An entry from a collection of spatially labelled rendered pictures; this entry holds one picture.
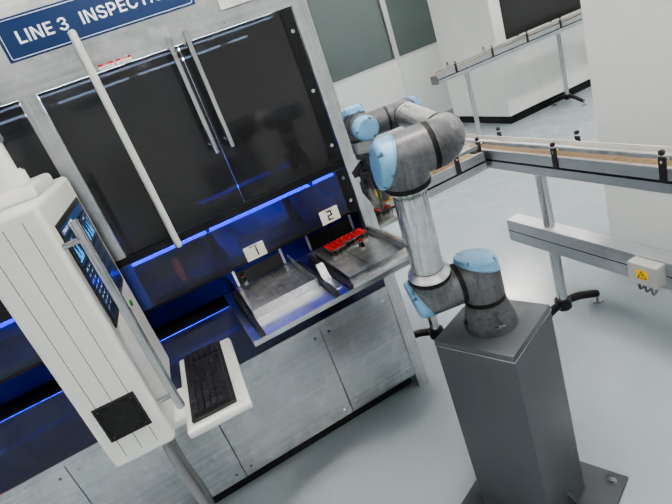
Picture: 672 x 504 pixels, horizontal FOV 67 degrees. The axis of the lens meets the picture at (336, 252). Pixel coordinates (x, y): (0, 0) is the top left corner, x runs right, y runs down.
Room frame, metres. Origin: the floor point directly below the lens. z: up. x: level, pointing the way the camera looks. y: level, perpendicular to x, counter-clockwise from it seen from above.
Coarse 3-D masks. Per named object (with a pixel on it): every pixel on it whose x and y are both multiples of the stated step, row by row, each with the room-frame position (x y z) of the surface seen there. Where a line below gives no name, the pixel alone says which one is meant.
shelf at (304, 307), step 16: (304, 256) 2.01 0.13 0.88; (384, 272) 1.60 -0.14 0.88; (320, 288) 1.66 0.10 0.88; (288, 304) 1.63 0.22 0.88; (304, 304) 1.58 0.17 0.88; (320, 304) 1.54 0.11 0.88; (240, 320) 1.64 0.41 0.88; (272, 320) 1.55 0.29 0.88; (288, 320) 1.51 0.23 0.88; (304, 320) 1.51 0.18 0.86; (256, 336) 1.49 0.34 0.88; (272, 336) 1.47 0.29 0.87
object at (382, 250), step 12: (372, 228) 1.95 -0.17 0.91; (372, 240) 1.91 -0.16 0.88; (384, 240) 1.86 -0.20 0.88; (396, 240) 1.76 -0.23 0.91; (348, 252) 1.88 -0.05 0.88; (360, 252) 1.83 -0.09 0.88; (372, 252) 1.79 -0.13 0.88; (384, 252) 1.76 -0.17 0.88; (396, 252) 1.65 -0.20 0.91; (336, 264) 1.81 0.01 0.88; (348, 264) 1.77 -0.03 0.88; (360, 264) 1.73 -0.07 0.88; (372, 264) 1.62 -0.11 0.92; (384, 264) 1.63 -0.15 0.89; (348, 276) 1.60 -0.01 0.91; (360, 276) 1.60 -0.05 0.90
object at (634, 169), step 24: (480, 144) 2.39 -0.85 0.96; (504, 144) 2.25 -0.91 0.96; (528, 144) 2.11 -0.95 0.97; (552, 144) 1.93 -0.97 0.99; (576, 144) 1.94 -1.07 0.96; (600, 144) 1.83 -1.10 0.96; (624, 144) 1.73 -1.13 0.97; (504, 168) 2.25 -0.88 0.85; (528, 168) 2.10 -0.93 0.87; (552, 168) 1.96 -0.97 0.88; (576, 168) 1.84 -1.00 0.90; (600, 168) 1.74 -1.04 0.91; (624, 168) 1.64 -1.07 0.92; (648, 168) 1.55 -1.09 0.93
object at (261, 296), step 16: (288, 256) 1.98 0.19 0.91; (272, 272) 1.96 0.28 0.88; (288, 272) 1.90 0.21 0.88; (304, 272) 1.81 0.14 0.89; (240, 288) 1.91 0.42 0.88; (256, 288) 1.86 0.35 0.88; (272, 288) 1.80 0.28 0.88; (288, 288) 1.75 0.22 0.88; (304, 288) 1.66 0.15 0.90; (256, 304) 1.72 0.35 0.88; (272, 304) 1.62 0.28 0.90
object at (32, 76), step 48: (0, 0) 1.78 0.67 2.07; (48, 0) 1.81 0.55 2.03; (288, 0) 2.03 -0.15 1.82; (0, 48) 1.76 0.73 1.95; (96, 48) 1.83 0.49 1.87; (144, 48) 1.87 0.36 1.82; (0, 96) 1.74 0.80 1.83; (48, 144) 1.75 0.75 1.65; (240, 192) 2.88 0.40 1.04; (192, 288) 1.81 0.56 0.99
